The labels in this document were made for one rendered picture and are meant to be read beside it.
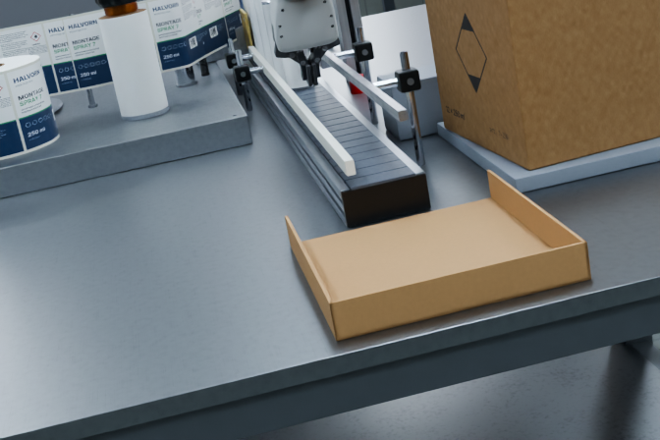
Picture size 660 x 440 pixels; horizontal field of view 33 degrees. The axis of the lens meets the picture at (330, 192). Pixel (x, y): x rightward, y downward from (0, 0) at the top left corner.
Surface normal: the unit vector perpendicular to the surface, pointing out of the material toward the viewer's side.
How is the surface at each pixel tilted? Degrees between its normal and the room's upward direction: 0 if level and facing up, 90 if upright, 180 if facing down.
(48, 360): 0
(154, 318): 0
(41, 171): 90
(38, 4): 90
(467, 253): 0
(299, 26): 112
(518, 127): 90
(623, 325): 90
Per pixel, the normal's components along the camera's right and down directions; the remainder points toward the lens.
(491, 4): -0.95, 0.24
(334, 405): 0.18, 0.25
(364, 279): -0.18, -0.94
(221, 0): 0.94, -0.07
